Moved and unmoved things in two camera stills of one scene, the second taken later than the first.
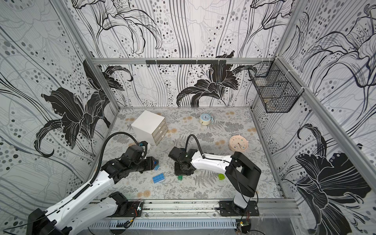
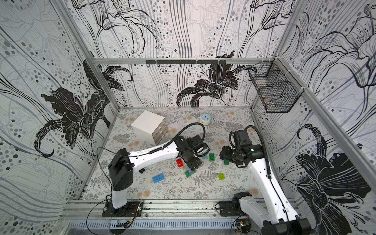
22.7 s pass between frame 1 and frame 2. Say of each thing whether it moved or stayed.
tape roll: stayed
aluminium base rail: stayed
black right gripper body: moved
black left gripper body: moved
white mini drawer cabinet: stayed
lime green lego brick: stayed
